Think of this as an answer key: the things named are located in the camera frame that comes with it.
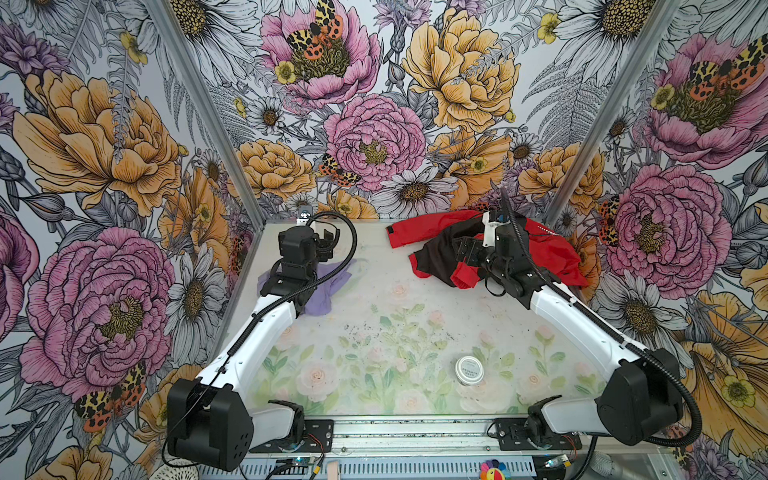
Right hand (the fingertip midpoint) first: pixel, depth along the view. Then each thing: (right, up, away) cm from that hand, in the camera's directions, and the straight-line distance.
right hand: (463, 251), depth 83 cm
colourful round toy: (+4, -50, -14) cm, 52 cm away
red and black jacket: (-3, +6, +36) cm, 36 cm away
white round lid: (+1, -31, -4) cm, 31 cm away
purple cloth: (-41, -16, +12) cm, 46 cm away
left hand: (-42, +3, -2) cm, 42 cm away
